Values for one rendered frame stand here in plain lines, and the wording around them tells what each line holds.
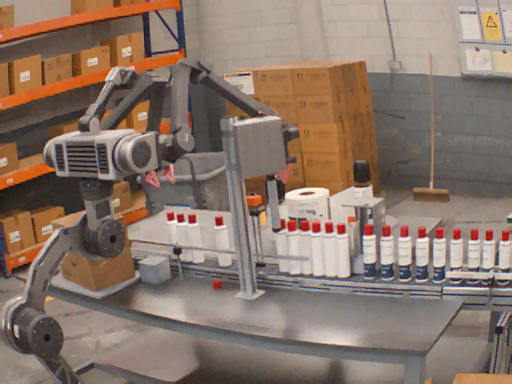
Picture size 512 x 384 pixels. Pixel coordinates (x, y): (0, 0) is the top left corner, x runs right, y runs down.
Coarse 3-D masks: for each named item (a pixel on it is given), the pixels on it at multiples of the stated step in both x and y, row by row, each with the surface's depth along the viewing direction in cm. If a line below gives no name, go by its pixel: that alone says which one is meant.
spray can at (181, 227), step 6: (180, 216) 309; (180, 222) 310; (180, 228) 310; (186, 228) 311; (180, 234) 310; (186, 234) 311; (180, 240) 311; (186, 240) 311; (186, 252) 312; (186, 258) 313
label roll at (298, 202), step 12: (288, 192) 351; (300, 192) 349; (312, 192) 348; (324, 192) 343; (288, 204) 342; (300, 204) 337; (312, 204) 336; (288, 216) 344; (300, 216) 338; (300, 228) 340
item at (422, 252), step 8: (424, 232) 250; (416, 240) 252; (424, 240) 250; (416, 248) 253; (424, 248) 251; (416, 256) 253; (424, 256) 251; (416, 264) 254; (424, 264) 252; (416, 272) 255; (424, 272) 253; (416, 280) 256; (424, 280) 254
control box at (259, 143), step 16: (240, 128) 263; (256, 128) 265; (272, 128) 267; (240, 144) 264; (256, 144) 266; (272, 144) 268; (240, 160) 265; (256, 160) 267; (272, 160) 269; (240, 176) 268
